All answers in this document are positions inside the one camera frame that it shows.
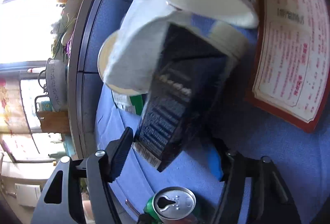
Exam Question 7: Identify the blue printed tablecloth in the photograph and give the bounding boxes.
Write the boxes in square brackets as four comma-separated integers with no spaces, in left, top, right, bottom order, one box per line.
[94,0,330,224]

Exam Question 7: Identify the crushed green drink can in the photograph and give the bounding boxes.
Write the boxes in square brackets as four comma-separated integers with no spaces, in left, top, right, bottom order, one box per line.
[143,187,201,223]

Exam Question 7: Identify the red yellow cardboard box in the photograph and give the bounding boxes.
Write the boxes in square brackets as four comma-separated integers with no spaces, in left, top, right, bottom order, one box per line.
[247,0,329,132]

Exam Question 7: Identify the grey kitchen cabinet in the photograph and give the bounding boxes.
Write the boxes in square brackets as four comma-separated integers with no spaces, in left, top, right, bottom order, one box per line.
[67,0,133,159]

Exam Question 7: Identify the dark milk carton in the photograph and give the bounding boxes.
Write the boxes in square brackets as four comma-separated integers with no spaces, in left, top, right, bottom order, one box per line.
[133,24,234,172]

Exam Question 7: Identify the pink white paper cup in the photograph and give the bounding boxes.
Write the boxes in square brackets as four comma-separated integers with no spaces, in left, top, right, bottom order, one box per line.
[98,11,248,95]

